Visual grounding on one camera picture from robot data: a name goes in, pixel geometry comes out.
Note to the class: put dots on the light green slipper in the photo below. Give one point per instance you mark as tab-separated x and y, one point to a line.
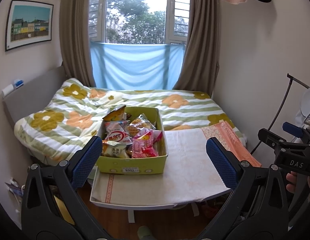
145	233

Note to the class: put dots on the framed houses picture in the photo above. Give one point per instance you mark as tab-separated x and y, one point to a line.
29	25

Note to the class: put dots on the black curved pole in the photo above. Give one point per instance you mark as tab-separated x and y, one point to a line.
282	105

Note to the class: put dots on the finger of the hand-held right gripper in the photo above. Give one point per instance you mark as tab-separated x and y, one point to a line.
272	138
292	128

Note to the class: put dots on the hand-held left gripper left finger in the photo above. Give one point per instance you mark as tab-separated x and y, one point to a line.
86	162

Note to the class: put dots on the light blue cloth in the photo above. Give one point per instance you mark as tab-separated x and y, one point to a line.
135	67

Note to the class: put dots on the flowered striped quilt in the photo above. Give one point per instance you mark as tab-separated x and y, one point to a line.
57	120

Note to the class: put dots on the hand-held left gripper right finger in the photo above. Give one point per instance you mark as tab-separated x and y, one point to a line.
221	162

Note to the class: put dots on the waffle biscuit packet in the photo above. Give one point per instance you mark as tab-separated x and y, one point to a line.
140	127

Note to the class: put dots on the green cardboard box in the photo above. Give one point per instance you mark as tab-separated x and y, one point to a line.
135	166

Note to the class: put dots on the yellow orange snack packet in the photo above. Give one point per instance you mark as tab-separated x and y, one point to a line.
114	113

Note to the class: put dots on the window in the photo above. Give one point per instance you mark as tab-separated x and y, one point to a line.
137	12

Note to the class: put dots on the grey headboard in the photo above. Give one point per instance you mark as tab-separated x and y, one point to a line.
32	95

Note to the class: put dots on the red white shrimp chip packet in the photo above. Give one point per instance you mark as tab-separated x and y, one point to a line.
117	135

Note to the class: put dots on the large pink snack packet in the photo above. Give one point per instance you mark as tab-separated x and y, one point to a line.
145	146

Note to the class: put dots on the person's right hand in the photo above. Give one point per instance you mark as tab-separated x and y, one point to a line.
292	181

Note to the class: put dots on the white round object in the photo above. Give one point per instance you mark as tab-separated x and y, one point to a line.
307	105

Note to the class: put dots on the white corn snack packet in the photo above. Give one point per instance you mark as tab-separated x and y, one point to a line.
112	150

